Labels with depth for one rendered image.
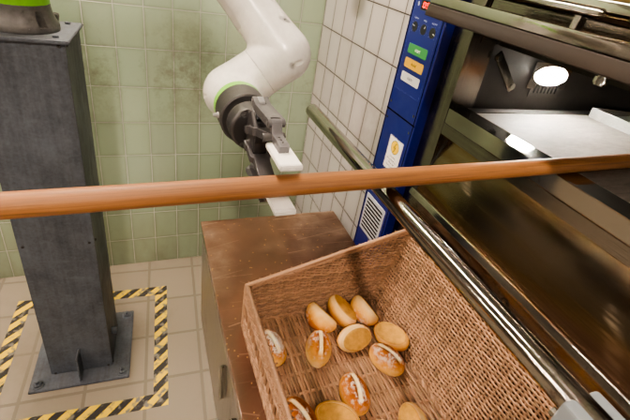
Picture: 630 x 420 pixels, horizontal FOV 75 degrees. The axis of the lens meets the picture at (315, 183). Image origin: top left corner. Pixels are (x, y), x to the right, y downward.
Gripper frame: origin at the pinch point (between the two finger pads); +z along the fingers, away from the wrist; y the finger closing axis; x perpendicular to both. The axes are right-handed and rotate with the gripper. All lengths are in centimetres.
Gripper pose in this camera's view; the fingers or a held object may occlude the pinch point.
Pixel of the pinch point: (281, 180)
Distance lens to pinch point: 55.1
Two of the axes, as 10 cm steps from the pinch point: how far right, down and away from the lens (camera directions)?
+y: -1.5, 8.6, 4.9
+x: -9.2, 0.6, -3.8
